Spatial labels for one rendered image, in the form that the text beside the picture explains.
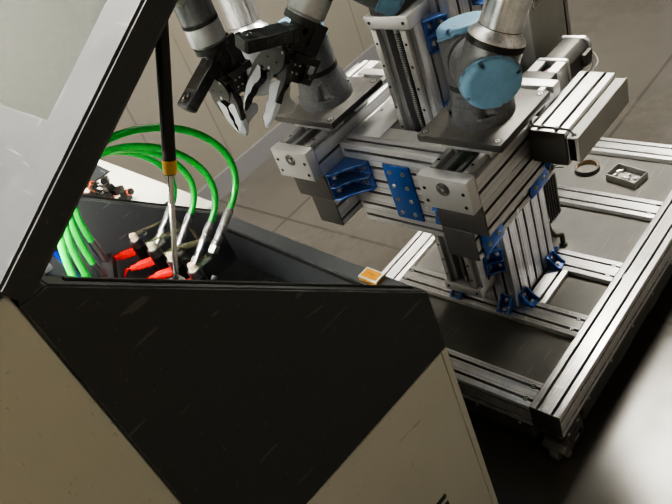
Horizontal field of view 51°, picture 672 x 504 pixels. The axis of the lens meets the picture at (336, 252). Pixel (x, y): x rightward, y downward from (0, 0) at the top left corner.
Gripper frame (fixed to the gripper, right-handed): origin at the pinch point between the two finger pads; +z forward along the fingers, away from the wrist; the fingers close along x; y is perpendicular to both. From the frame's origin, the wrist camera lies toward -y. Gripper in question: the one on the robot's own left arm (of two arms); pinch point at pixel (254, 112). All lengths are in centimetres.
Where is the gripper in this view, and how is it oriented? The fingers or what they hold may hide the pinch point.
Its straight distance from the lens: 138.0
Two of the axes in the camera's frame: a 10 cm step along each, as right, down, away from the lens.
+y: 7.1, 0.4, 7.1
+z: -4.1, 8.4, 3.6
